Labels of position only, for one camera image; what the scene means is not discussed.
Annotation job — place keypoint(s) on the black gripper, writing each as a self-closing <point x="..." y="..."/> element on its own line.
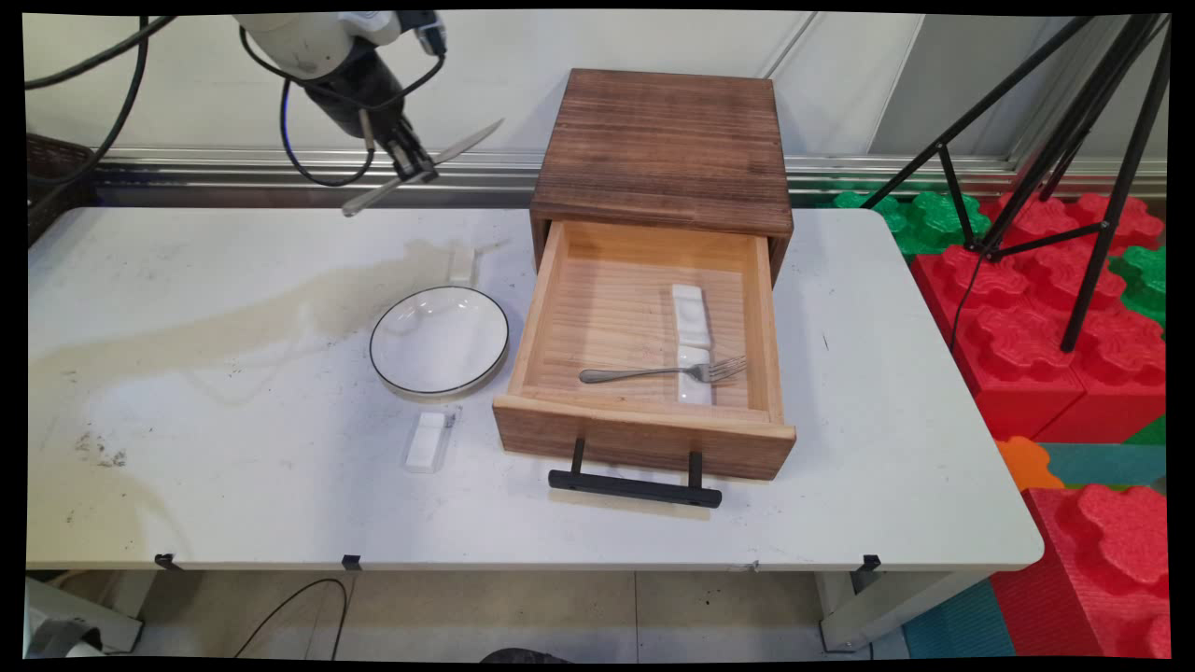
<point x="359" y="93"/>

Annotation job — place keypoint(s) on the silver metal table knife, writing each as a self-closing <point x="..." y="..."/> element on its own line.
<point x="467" y="140"/>

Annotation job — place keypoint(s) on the white ceramic cutlery rest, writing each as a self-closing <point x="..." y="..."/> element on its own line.
<point x="693" y="392"/>
<point x="428" y="443"/>
<point x="461" y="266"/>
<point x="689" y="313"/>

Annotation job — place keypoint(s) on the white plate with black rim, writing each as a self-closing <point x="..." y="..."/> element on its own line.
<point x="439" y="341"/>

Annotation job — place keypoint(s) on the light wooden drawer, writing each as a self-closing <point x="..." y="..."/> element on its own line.
<point x="607" y="308"/>

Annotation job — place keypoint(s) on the dark brown wooden cabinet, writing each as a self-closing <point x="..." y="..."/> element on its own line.
<point x="663" y="140"/>

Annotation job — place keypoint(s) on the silver metal fork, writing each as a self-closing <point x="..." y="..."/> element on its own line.
<point x="635" y="374"/>

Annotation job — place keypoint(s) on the dark woven basket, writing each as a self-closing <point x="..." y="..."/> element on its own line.
<point x="47" y="201"/>

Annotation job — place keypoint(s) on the green foam block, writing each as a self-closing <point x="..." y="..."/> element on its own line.
<point x="924" y="219"/>
<point x="1144" y="280"/>

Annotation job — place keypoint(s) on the large red foam block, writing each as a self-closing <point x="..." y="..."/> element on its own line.
<point x="1018" y="345"/>

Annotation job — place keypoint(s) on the white table leg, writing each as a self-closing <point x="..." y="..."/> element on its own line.
<point x="887" y="607"/>

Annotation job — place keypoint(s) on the orange foam piece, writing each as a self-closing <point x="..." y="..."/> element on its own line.
<point x="1027" y="464"/>

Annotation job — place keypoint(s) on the black tripod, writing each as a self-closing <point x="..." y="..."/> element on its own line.
<point x="1087" y="299"/>

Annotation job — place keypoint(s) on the teal foam mat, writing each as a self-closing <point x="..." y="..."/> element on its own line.
<point x="1106" y="464"/>

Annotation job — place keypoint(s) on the aluminium wall rail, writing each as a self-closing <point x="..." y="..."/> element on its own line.
<point x="523" y="173"/>

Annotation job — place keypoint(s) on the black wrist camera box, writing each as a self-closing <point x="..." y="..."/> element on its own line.
<point x="425" y="28"/>

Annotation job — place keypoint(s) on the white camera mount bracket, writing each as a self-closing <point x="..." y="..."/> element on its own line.
<point x="373" y="26"/>

